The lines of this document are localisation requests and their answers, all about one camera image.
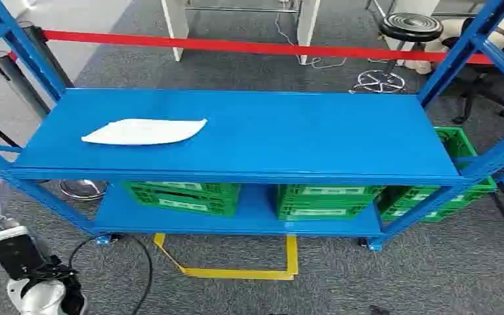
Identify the red barrier belt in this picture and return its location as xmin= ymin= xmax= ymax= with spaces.
xmin=7 ymin=29 xmax=504 ymax=67

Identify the blue rack caster wheel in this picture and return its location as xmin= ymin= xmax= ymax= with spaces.
xmin=358 ymin=237 xmax=384 ymax=253
xmin=95 ymin=234 xmax=123 ymax=248

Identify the green folding plastic crate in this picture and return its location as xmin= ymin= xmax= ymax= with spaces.
xmin=276 ymin=201 xmax=369 ymax=221
xmin=121 ymin=181 xmax=242 ymax=200
xmin=378 ymin=203 xmax=473 ymax=223
xmin=127 ymin=191 xmax=238 ymax=219
xmin=276 ymin=184 xmax=385 ymax=206
xmin=380 ymin=127 xmax=499 ymax=207

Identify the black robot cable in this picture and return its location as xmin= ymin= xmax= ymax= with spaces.
xmin=67 ymin=234 xmax=154 ymax=315

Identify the black office chair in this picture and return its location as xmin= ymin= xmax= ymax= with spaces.
xmin=441 ymin=17 xmax=504 ymax=126

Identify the black round stool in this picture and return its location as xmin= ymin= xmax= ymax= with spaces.
xmin=349 ymin=12 xmax=444 ymax=95

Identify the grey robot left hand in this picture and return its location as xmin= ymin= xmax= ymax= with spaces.
xmin=7 ymin=261 xmax=89 ymax=315

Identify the white leaf-shaped plastic part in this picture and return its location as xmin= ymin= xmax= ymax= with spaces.
xmin=81 ymin=118 xmax=209 ymax=146

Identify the person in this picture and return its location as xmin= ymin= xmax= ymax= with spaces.
xmin=404 ymin=16 xmax=504 ymax=75

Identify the black barrier stanchion post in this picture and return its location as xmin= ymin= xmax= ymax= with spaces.
xmin=17 ymin=20 xmax=75 ymax=89
xmin=0 ymin=50 xmax=110 ymax=201

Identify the white table frame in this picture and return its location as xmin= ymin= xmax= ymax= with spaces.
xmin=161 ymin=0 xmax=321 ymax=65

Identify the white floor cable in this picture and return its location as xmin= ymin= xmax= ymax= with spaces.
xmin=274 ymin=12 xmax=348 ymax=70

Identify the yellow floor tape marking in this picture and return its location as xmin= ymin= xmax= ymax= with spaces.
xmin=154 ymin=233 xmax=299 ymax=282

